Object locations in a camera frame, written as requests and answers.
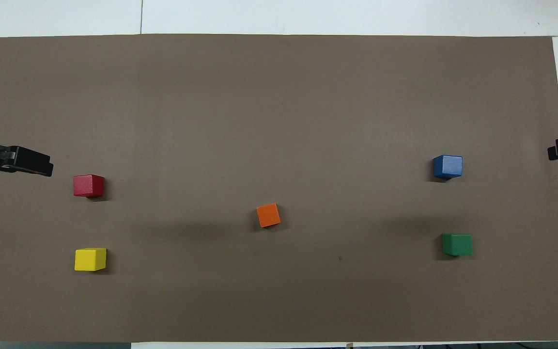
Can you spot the brown paper mat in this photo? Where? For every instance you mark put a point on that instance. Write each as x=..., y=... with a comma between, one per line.
x=279, y=121

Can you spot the green wooden block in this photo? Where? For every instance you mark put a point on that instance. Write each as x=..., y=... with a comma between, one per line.
x=457, y=245

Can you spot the red wooden block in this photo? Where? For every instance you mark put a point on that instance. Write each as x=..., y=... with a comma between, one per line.
x=88, y=186

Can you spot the orange wooden block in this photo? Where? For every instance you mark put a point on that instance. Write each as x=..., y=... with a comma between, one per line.
x=268, y=215

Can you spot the blue wooden block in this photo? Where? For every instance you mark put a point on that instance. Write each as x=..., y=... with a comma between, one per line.
x=447, y=166

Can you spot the yellow wooden block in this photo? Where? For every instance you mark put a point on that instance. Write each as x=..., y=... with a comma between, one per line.
x=90, y=259

